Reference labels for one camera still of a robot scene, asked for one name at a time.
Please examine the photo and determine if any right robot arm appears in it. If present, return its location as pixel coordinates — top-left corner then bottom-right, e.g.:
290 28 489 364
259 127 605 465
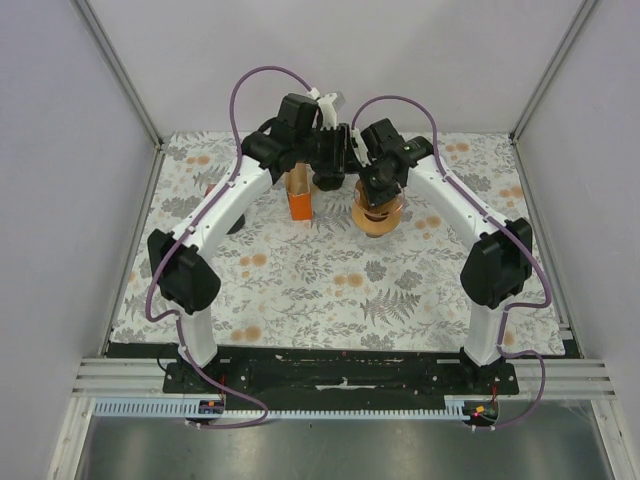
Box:
352 119 533 394

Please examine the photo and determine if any green glass coffee dripper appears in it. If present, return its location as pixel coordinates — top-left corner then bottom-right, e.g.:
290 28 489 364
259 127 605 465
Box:
312 173 345 192

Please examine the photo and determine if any aluminium frame rail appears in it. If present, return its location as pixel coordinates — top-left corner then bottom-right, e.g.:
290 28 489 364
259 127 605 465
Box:
74 0 166 151

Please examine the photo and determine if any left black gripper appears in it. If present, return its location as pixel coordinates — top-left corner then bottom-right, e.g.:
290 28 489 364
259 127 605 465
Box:
296 124 364 177

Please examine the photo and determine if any white cable duct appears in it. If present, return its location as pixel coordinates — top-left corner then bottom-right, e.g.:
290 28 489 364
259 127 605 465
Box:
93 397 470 421

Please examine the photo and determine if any floral tablecloth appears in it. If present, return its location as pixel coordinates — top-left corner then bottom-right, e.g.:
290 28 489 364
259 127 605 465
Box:
110 132 565 356

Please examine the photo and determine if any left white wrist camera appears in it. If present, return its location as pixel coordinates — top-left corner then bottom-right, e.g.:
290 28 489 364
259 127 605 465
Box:
307 87 345 129

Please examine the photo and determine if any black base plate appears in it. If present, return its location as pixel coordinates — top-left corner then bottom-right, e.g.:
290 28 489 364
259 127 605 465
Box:
163 346 519 408

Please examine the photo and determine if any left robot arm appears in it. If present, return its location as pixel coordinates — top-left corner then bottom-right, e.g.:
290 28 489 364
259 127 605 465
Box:
148 91 351 393

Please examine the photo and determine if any orange coffee filter box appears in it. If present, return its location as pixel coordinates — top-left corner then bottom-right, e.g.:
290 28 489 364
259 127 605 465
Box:
284 163 313 221

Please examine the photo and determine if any red capped dark bottle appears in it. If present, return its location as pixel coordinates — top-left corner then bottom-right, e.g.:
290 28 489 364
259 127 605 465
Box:
205 183 246 235

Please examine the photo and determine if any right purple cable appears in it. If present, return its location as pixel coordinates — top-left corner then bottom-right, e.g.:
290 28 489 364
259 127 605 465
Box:
349 94 554 432

